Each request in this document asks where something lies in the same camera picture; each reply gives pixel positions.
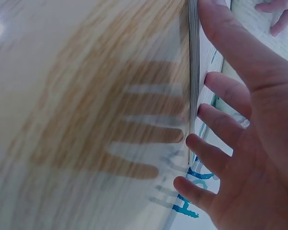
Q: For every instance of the person's left hand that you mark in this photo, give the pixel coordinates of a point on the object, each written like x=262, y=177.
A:
x=282, y=21

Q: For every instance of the person's right hand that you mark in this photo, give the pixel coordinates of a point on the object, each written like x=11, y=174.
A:
x=266, y=143

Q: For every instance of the person's left fingers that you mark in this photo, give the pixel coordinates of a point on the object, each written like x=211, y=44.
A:
x=282, y=21

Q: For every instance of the white book with blue lettering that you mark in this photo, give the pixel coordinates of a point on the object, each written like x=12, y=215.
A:
x=194, y=60

